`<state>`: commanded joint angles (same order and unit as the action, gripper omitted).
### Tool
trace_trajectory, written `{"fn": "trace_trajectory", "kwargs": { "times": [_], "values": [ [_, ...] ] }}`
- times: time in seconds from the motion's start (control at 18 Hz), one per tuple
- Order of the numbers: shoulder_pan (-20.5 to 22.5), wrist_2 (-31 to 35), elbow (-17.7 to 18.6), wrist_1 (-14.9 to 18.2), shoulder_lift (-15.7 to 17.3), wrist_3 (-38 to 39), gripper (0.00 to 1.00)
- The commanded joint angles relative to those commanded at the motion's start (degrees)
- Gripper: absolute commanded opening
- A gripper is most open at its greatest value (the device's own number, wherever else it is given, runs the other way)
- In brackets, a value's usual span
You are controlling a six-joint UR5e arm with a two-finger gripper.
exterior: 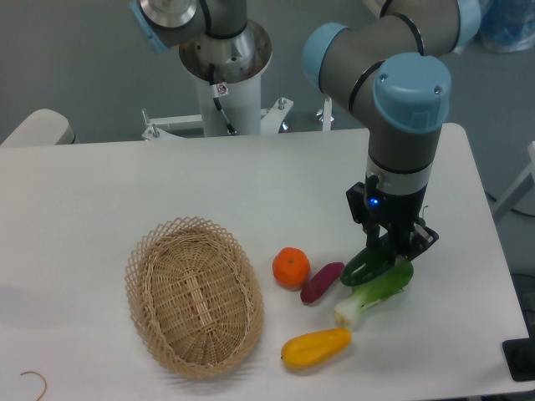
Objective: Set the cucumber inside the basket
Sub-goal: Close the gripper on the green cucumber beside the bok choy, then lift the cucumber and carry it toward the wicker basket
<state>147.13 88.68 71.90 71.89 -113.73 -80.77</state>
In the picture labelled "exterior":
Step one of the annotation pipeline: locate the green bok choy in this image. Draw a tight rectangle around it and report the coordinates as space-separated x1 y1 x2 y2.
334 257 414 329

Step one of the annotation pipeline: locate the woven wicker basket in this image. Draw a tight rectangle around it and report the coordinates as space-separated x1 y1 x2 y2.
125 216 263 379

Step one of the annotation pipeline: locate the white chair armrest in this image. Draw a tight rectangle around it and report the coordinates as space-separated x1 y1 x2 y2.
1 109 79 148

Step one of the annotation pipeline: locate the tan rubber band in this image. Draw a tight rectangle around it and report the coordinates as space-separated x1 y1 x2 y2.
20 370 48 401

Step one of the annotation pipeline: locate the black device at table edge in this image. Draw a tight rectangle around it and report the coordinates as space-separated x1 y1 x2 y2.
502 338 534 382

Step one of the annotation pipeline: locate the blue plastic bag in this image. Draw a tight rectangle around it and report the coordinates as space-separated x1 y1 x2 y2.
479 0 534 53

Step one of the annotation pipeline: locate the orange tangerine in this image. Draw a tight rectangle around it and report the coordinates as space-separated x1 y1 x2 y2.
273 247 310 287

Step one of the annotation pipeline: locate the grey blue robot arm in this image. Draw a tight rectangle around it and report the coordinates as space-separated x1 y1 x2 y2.
130 1 482 261

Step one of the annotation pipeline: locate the yellow squash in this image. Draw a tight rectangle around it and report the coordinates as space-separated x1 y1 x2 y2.
281 327 352 370

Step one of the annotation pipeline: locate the purple sweet potato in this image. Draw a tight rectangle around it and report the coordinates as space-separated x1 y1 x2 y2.
300 261 345 304

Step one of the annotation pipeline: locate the white furniture leg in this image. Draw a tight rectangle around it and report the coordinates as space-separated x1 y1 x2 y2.
491 141 534 223

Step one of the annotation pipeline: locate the dark green cucumber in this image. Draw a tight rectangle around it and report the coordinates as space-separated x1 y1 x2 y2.
340 241 395 287

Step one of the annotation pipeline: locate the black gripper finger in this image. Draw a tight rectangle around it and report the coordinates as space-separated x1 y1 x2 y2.
365 225 380 248
387 233 408 266

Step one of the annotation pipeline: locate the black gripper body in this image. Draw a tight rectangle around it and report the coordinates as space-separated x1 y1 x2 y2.
346 175 439 258

